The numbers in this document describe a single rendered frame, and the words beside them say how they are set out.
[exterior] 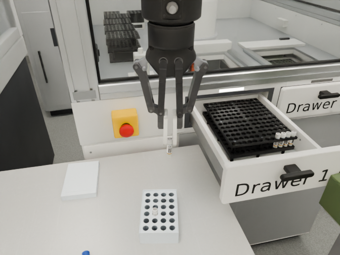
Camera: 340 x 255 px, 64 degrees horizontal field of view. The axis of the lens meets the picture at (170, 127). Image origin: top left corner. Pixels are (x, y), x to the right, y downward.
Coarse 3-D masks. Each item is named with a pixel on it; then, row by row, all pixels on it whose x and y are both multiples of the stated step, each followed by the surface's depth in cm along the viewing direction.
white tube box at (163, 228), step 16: (144, 192) 67; (160, 192) 67; (176, 192) 67; (144, 208) 63; (160, 208) 63; (176, 208) 63; (144, 224) 60; (160, 224) 60; (176, 224) 60; (144, 240) 59; (160, 240) 59; (176, 240) 59
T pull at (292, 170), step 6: (288, 168) 58; (294, 168) 58; (282, 174) 56; (288, 174) 56; (294, 174) 56; (300, 174) 56; (306, 174) 56; (312, 174) 57; (282, 180) 56; (288, 180) 56
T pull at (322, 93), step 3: (321, 93) 88; (324, 93) 87; (327, 93) 87; (330, 93) 87; (333, 93) 87; (336, 93) 87; (318, 96) 86; (321, 96) 86; (324, 96) 86; (327, 96) 86; (330, 96) 86; (333, 96) 87; (336, 96) 87
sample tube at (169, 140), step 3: (168, 138) 56; (171, 138) 56; (168, 141) 55; (171, 141) 55; (168, 144) 56; (171, 144) 56; (168, 147) 56; (171, 147) 56; (168, 150) 57; (171, 150) 57; (168, 153) 57; (171, 153) 58; (168, 156) 58; (171, 156) 58
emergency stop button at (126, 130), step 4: (124, 124) 75; (128, 124) 75; (120, 128) 75; (124, 128) 74; (128, 128) 74; (132, 128) 75; (120, 132) 75; (124, 132) 75; (128, 132) 75; (132, 132) 75; (124, 136) 76; (128, 136) 76
